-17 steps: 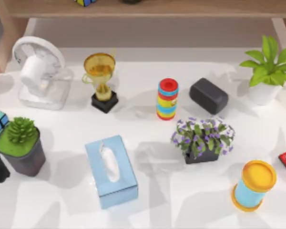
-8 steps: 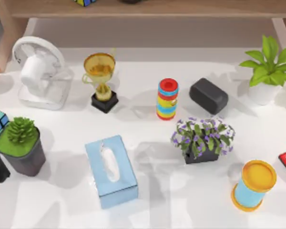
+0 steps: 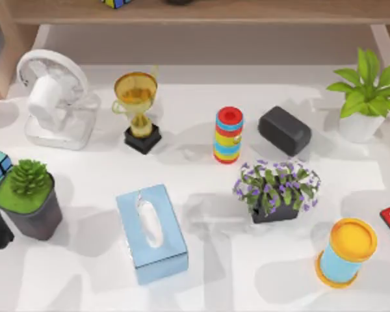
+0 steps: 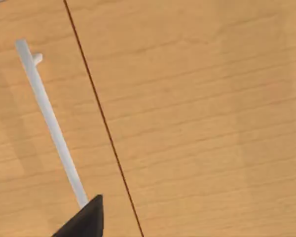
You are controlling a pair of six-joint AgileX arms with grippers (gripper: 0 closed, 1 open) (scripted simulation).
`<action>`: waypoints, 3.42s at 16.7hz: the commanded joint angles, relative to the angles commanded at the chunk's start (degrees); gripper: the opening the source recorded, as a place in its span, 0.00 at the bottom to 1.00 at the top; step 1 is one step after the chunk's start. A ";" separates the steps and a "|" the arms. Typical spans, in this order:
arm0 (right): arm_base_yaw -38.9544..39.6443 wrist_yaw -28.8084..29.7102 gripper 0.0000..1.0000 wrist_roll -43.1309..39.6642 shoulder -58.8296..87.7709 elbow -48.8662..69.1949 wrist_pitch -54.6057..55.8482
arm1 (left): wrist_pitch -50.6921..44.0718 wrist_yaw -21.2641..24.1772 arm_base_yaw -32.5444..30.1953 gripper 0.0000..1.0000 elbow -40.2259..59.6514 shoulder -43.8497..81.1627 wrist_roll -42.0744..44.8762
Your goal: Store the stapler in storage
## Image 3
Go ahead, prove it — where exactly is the stack of coloured rings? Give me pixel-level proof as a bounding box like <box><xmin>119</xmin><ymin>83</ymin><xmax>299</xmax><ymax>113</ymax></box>
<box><xmin>213</xmin><ymin>106</ymin><xmax>246</xmax><ymax>165</ymax></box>

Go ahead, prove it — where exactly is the gold trophy black base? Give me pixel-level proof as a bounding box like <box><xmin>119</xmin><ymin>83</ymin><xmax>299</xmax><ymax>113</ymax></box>
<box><xmin>111</xmin><ymin>66</ymin><xmax>163</xmax><ymax>155</ymax></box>

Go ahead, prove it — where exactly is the light blue tissue box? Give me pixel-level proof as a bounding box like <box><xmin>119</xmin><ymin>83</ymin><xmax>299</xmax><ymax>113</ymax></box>
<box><xmin>115</xmin><ymin>183</ymin><xmax>190</xmax><ymax>286</ymax></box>

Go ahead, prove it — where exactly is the purple flower plant black pot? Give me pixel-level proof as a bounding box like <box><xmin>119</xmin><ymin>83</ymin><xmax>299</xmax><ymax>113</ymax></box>
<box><xmin>232</xmin><ymin>159</ymin><xmax>322</xmax><ymax>224</ymax></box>

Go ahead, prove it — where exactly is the dark grey rounded speaker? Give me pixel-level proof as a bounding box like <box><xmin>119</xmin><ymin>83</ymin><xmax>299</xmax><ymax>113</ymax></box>
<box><xmin>257</xmin><ymin>105</ymin><xmax>313</xmax><ymax>157</ymax></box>

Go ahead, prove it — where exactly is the wooden shelf unit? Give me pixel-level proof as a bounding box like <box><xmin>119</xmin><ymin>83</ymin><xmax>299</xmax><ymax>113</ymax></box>
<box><xmin>0</xmin><ymin>0</ymin><xmax>390</xmax><ymax>100</ymax></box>

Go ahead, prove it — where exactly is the white desk fan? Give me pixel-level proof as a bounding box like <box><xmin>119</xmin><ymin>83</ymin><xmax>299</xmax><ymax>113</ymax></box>
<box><xmin>16</xmin><ymin>49</ymin><xmax>102</xmax><ymax>151</ymax></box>

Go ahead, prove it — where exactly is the green succulent grey pot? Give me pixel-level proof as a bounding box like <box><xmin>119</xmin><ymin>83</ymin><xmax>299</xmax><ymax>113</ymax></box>
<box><xmin>0</xmin><ymin>159</ymin><xmax>64</xmax><ymax>242</ymax></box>

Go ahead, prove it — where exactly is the blue and yellow spool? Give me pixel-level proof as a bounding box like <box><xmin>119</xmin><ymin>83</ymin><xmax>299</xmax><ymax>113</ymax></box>
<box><xmin>315</xmin><ymin>217</ymin><xmax>378</xmax><ymax>289</ymax></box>

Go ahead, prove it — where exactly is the green leafy plant white pot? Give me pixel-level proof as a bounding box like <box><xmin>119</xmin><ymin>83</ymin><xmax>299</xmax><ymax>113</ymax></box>
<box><xmin>326</xmin><ymin>47</ymin><xmax>390</xmax><ymax>144</ymax></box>

